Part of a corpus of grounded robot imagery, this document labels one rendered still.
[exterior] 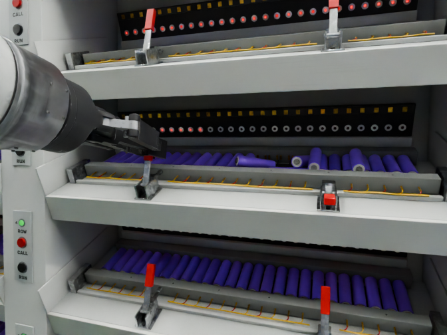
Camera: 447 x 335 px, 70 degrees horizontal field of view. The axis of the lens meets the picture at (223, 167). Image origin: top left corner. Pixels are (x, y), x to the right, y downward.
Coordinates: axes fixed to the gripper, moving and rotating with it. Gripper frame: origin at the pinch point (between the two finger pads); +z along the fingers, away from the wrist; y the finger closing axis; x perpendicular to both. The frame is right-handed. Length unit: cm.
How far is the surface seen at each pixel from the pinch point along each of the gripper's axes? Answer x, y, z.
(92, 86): 8.9, -8.9, -3.0
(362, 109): 8.4, 31.7, 11.7
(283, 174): -3.3, 20.4, 4.1
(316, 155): 0.2, 24.8, 7.6
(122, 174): -4.1, -7.9, 5.3
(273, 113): 8.1, 17.2, 11.8
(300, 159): -0.8, 22.5, 6.1
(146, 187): -6.3, 1.0, -1.3
